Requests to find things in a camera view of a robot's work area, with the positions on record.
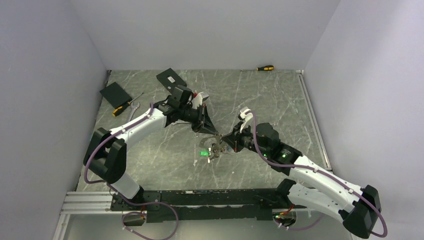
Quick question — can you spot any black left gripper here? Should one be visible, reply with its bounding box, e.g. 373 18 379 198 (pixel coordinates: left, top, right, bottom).
179 103 219 136

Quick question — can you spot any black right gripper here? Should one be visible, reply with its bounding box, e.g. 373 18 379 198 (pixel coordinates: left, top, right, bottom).
222 120 270 158

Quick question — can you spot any round metal keyring plate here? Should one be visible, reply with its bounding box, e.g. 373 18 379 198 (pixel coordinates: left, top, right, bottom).
199 134 232 164

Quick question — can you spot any green key tag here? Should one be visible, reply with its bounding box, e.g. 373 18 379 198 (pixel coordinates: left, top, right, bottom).
199 151 210 157

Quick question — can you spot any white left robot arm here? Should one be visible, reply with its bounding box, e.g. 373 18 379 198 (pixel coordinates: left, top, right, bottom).
83 85 218 210

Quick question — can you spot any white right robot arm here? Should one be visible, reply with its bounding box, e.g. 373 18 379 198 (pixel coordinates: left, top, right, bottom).
222 122 382 239

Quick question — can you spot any black box with label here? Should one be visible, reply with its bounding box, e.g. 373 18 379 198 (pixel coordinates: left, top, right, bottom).
156 68 187 93

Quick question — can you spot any large silver wrench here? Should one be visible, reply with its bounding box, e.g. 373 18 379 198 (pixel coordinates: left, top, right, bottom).
126 102 140 123

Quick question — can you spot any yellow black screwdriver far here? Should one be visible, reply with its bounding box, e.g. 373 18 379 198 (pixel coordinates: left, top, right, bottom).
241 65 275 72

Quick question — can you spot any yellow black screwdriver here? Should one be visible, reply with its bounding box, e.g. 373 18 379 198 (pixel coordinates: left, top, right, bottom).
112 92 144 117
241 65 275 72

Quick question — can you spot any yellow black screwdriver left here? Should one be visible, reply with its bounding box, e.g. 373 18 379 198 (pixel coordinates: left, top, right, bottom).
112 92 144 117

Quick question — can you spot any plain black box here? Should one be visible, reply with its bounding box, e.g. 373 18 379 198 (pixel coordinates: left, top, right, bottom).
99 82 133 109

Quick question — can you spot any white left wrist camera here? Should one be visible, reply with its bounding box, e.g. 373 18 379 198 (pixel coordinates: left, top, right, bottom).
191 92 210 109

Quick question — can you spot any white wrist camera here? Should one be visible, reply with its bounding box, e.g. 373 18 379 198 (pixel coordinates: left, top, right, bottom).
239 106 254 134
191 92 210 109

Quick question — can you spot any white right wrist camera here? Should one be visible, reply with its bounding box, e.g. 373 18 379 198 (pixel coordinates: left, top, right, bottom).
239 106 254 134

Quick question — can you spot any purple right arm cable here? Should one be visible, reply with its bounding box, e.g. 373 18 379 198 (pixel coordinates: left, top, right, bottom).
246 112 388 239

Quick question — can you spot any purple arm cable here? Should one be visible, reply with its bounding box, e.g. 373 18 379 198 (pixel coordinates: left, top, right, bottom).
83 102 155 185
246 112 388 239

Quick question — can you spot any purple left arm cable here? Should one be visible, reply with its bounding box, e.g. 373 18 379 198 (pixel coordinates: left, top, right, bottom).
83 102 155 185

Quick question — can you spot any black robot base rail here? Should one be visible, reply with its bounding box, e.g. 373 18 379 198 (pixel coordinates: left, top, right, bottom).
110 188 292 223

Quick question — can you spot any aluminium frame rail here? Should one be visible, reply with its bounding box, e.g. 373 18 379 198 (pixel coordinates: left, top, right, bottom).
52 69 362 240

